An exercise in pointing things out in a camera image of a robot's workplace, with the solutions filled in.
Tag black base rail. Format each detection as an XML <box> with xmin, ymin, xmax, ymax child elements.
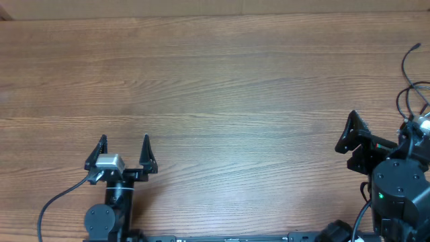
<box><xmin>127</xmin><ymin>220</ymin><xmax>384</xmax><ymax>242</ymax></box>

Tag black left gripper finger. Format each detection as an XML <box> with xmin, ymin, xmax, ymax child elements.
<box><xmin>84</xmin><ymin>134</ymin><xmax>108</xmax><ymax>171</ymax></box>
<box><xmin>139</xmin><ymin>134</ymin><xmax>158</xmax><ymax>173</ymax></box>

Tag black right camera cable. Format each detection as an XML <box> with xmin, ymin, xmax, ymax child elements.
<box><xmin>349</xmin><ymin>181</ymin><xmax>374</xmax><ymax>242</ymax></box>

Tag black camera cable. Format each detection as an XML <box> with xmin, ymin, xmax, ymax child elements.
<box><xmin>36</xmin><ymin>174</ymin><xmax>91</xmax><ymax>242</ymax></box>
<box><xmin>349</xmin><ymin>181</ymin><xmax>374</xmax><ymax>242</ymax></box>

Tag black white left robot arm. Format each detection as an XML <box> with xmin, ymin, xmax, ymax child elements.
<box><xmin>84</xmin><ymin>134</ymin><xmax>158</xmax><ymax>242</ymax></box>

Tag black cable bundle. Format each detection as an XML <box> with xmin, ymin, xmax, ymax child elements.
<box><xmin>400</xmin><ymin>42</ymin><xmax>430</xmax><ymax>108</ymax></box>

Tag black left camera cable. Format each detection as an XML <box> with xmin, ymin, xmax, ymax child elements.
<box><xmin>36</xmin><ymin>174</ymin><xmax>91</xmax><ymax>242</ymax></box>

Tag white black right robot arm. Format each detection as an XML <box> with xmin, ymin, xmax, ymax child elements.
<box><xmin>335</xmin><ymin>110</ymin><xmax>429</xmax><ymax>241</ymax></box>

